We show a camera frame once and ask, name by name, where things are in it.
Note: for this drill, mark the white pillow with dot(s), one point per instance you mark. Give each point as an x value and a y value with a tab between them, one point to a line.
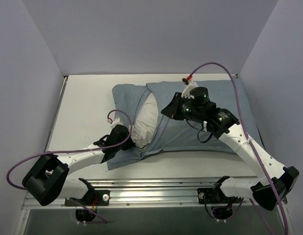
145	123

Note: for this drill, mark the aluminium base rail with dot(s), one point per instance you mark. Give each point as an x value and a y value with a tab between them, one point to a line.
125	192

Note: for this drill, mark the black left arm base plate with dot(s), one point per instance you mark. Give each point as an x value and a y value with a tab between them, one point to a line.
102	197

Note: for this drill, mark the blue pillowcase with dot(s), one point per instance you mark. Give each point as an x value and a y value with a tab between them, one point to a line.
175	135

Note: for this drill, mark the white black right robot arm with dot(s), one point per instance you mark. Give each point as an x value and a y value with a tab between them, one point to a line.
274	180

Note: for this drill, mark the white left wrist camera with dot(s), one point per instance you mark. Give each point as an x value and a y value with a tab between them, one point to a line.
114	122

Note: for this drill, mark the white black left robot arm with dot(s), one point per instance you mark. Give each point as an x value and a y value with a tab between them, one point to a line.
47	179

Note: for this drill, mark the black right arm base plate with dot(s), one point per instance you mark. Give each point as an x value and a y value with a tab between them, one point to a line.
214	196

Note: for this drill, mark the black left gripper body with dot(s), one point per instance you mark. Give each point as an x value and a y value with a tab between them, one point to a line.
127	143

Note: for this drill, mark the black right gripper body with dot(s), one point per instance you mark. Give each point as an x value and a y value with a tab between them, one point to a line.
174	107

